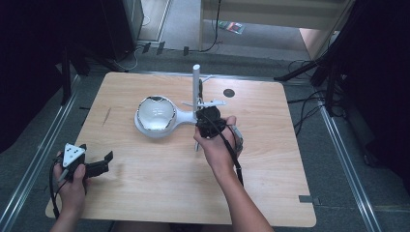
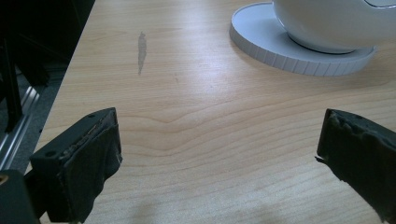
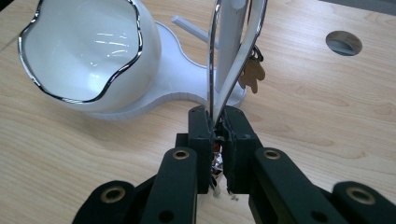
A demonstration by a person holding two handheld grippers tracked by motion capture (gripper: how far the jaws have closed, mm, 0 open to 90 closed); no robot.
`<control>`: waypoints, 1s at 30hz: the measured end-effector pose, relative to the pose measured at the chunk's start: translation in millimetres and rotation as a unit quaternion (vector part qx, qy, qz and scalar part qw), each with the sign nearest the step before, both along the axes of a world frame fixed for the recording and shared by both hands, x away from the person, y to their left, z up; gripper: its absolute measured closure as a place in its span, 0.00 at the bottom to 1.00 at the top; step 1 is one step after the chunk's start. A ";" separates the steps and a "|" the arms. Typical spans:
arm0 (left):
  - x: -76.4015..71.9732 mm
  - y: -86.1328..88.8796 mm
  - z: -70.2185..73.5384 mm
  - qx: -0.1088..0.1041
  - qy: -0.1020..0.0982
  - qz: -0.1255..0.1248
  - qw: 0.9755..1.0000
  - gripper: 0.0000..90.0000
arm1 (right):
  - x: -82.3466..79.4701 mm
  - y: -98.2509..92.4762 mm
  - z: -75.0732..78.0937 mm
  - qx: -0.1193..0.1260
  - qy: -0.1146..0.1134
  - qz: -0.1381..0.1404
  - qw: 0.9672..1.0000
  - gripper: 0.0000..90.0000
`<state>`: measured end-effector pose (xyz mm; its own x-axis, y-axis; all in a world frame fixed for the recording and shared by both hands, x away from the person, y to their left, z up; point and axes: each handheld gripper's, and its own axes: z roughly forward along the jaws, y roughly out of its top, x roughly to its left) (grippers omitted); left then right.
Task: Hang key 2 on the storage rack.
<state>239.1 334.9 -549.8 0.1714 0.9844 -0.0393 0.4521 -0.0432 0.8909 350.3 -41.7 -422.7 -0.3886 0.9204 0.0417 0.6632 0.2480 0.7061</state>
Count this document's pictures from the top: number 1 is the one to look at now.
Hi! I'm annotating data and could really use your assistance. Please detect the grey tape piece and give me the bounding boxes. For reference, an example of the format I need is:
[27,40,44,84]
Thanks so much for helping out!
[298,194,321,206]

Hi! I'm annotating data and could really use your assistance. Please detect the hand-held gripper black cable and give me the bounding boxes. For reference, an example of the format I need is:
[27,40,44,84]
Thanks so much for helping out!
[206,115,245,189]
[47,160,67,220]

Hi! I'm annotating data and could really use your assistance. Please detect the white key stand with tray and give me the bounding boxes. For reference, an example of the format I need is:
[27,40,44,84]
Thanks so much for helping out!
[133,64,215,140]

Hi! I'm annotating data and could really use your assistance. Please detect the black hanging cable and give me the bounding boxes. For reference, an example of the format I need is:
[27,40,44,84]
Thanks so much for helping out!
[198,0,224,53]

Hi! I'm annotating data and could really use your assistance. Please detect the person's right hand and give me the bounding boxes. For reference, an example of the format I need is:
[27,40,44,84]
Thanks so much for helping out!
[192,115,242,178]

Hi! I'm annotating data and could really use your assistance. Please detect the beige wooden shelf unit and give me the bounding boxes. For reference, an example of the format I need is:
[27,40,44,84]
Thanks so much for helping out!
[198,0,356,61]

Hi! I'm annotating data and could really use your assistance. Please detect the left hand-held gripper black cable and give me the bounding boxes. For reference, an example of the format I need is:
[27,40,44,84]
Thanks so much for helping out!
[47,160,67,220]

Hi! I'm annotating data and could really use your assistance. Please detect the bundle of black floor cables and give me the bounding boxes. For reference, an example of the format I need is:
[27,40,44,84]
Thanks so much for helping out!
[285,58,328,138]

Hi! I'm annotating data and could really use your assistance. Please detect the black cabinet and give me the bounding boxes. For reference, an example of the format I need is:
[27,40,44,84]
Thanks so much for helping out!
[99,0,145,63]

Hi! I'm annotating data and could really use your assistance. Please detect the black metal stand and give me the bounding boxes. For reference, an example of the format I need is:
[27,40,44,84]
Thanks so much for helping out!
[59,46,73,105]

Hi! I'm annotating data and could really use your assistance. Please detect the white bowl with silver rim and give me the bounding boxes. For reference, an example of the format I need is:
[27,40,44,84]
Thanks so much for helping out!
[136,95,178,131]

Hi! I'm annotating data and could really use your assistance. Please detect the metal floor rail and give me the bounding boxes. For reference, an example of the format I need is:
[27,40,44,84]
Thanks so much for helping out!
[317,96,385,232]
[0,74,81,232]

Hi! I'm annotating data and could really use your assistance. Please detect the person's left hand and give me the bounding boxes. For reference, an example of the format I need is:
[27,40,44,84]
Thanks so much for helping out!
[52,151,89,218]

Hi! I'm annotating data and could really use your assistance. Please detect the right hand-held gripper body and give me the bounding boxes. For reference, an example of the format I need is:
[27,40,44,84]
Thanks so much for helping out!
[193,100,227,140]

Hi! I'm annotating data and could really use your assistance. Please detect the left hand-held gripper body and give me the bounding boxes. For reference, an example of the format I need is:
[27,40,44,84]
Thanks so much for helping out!
[56,142,88,186]

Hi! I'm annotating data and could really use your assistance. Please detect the white floor cable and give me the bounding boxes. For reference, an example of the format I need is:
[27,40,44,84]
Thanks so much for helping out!
[113,47,143,73]

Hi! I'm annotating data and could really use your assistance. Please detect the colourful packet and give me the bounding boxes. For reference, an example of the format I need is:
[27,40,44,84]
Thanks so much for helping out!
[218,20,246,36]

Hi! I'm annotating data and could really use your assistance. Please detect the black stand leg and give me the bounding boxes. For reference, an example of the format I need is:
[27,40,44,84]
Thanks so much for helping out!
[273,57,331,82]

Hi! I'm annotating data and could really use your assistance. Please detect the right hand-held gripper black cable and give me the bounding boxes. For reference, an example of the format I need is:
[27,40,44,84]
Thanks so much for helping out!
[206,115,245,189]

